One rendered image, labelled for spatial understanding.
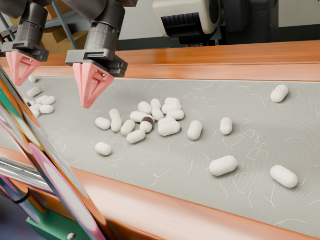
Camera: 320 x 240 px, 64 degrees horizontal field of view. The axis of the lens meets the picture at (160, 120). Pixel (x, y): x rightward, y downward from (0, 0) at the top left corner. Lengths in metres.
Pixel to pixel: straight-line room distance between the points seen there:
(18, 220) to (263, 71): 0.52
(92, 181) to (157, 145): 0.12
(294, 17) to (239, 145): 2.16
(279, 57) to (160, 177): 0.33
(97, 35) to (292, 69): 0.36
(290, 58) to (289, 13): 1.95
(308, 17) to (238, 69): 1.98
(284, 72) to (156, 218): 0.35
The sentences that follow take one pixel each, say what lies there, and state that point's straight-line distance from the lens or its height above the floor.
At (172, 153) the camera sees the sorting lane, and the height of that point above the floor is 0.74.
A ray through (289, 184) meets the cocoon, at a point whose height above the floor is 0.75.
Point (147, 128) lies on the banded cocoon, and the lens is 0.44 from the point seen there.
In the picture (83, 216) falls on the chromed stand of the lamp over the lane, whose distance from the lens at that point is 0.28.
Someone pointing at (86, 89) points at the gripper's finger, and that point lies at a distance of 0.48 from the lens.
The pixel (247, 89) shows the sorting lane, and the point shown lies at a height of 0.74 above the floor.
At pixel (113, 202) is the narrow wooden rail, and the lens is 0.34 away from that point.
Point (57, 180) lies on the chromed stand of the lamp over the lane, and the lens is 0.25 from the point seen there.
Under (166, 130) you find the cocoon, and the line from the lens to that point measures 0.42.
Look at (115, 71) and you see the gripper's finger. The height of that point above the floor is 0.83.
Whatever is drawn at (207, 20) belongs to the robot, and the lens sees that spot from 1.04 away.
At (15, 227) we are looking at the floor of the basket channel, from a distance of 0.55.
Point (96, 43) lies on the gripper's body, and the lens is 0.49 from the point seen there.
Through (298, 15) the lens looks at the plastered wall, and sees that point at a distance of 2.49.
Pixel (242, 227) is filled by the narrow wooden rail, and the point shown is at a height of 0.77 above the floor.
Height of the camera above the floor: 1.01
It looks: 35 degrees down
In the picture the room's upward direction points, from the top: 18 degrees counter-clockwise
